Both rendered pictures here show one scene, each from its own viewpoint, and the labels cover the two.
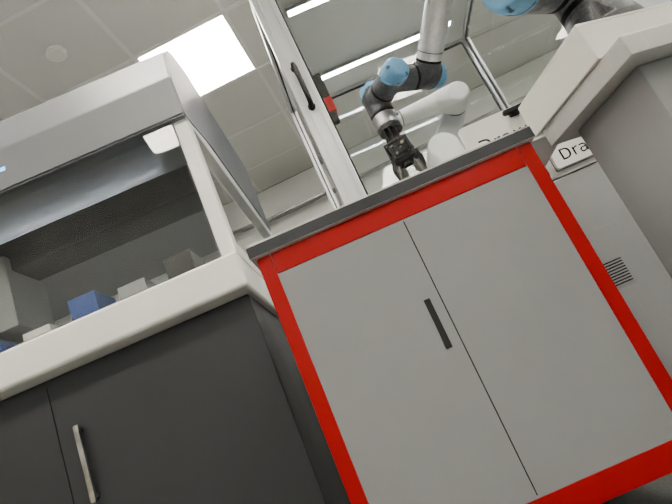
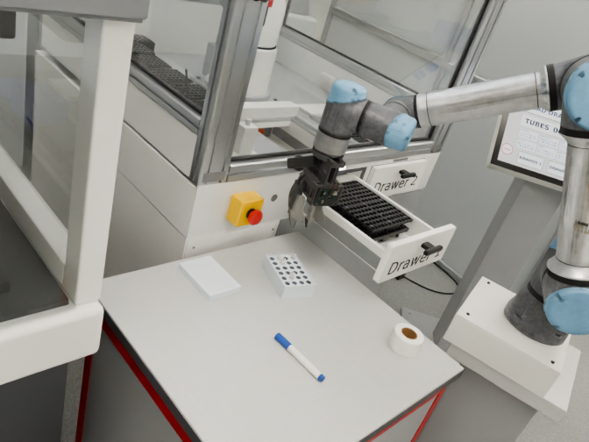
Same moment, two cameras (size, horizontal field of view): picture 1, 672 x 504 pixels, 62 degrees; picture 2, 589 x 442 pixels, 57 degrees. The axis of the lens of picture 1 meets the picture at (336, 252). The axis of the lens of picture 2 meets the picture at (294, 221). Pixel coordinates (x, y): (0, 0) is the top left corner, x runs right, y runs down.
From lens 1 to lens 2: 154 cm
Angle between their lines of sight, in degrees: 67
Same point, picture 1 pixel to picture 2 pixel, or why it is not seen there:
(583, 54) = (540, 384)
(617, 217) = not seen: hidden behind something
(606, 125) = (486, 383)
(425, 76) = not seen: hidden behind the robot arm
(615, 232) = (347, 255)
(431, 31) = (457, 117)
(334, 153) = (234, 88)
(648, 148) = (489, 419)
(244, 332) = (42, 379)
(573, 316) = not seen: outside the picture
